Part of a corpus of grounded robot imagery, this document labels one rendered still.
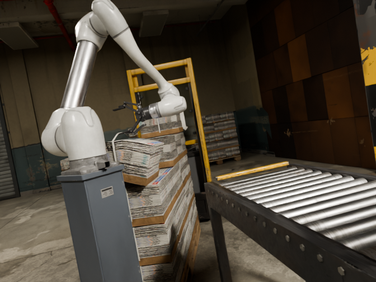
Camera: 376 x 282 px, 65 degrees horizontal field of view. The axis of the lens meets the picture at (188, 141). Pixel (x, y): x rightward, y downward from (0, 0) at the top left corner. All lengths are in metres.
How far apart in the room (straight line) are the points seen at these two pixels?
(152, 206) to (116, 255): 0.45
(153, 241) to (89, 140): 0.77
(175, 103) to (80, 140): 0.62
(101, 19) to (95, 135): 0.60
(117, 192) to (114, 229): 0.15
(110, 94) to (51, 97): 1.58
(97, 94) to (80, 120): 7.56
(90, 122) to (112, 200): 0.33
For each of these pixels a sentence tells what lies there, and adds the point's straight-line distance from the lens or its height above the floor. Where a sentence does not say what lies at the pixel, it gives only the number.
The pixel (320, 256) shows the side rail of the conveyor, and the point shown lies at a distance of 0.76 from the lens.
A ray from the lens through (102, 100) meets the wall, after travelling 8.77.
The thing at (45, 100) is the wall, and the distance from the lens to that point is 8.98.
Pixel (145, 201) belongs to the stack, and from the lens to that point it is 1.69.
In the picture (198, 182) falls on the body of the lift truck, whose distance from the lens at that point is 3.50.
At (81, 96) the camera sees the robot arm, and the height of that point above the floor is 1.34.
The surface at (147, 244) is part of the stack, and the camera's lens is 1.78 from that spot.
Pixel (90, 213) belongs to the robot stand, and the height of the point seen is 0.85.
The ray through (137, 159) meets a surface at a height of 0.98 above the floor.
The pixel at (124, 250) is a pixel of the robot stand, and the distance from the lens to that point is 1.35.
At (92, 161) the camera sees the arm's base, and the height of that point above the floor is 1.04.
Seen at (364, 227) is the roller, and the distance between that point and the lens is 0.89.
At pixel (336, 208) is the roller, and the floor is 0.80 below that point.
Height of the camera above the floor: 1.12
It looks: 3 degrees down
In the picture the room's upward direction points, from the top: 10 degrees counter-clockwise
